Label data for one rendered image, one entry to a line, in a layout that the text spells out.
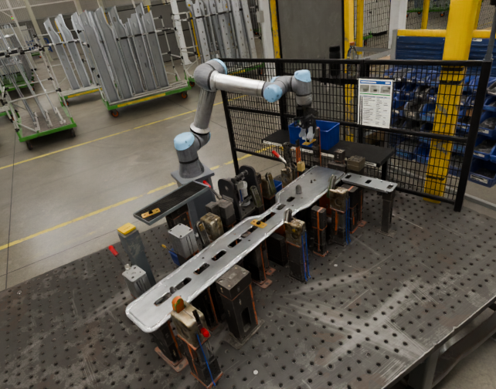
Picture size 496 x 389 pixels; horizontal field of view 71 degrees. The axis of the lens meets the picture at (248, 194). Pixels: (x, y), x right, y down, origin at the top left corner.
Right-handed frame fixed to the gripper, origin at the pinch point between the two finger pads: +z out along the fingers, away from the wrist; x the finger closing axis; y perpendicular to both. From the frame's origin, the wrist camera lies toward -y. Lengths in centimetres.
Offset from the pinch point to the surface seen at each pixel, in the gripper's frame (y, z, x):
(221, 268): 79, 26, 7
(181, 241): 83, 17, -12
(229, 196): 45, 17, -19
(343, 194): 7.8, 23.4, 24.3
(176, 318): 109, 20, 17
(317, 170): -14.7, 27.1, -5.2
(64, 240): 81, 126, -260
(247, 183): 28.6, 18.4, -22.0
